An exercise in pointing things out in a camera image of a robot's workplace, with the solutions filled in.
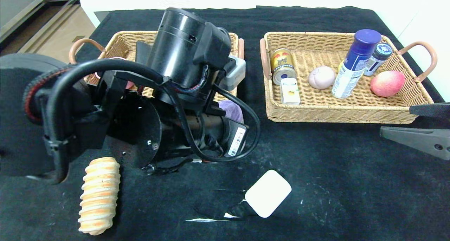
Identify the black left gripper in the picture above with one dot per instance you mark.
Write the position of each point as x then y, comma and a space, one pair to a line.
236, 141

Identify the blue cap spray can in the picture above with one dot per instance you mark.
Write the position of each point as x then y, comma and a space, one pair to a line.
351, 72

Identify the purple-lidded white jar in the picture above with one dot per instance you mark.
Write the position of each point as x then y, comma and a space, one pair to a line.
233, 109

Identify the red peach fruit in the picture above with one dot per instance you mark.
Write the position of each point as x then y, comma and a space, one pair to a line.
386, 83

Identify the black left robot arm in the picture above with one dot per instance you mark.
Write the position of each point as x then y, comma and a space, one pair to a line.
175, 47

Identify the gold drink can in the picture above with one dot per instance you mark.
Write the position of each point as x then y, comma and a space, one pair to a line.
281, 63

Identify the wicker basket holding pink mug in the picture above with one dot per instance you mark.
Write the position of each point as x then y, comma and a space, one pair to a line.
123, 44

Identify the small white juice carton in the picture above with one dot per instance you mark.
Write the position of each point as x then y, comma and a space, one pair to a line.
290, 91

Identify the mauve round peach bun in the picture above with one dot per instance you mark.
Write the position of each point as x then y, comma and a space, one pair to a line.
321, 77

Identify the grey metal shelf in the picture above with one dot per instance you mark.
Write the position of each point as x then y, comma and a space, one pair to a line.
21, 9

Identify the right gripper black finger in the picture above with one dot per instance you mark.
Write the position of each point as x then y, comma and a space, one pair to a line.
418, 141
430, 111

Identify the white soap bar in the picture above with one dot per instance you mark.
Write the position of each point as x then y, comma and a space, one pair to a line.
267, 193

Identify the small dark blue bottle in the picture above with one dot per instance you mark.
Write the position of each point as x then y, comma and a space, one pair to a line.
379, 58

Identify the striped orange bread roll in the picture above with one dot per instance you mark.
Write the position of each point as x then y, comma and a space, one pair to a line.
98, 199

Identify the wicker basket holding food items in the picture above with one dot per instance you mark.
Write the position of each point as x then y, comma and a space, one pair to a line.
313, 107

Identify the black glasses case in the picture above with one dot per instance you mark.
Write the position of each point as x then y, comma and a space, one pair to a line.
142, 51

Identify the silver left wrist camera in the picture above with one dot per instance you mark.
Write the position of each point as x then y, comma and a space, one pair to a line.
233, 74

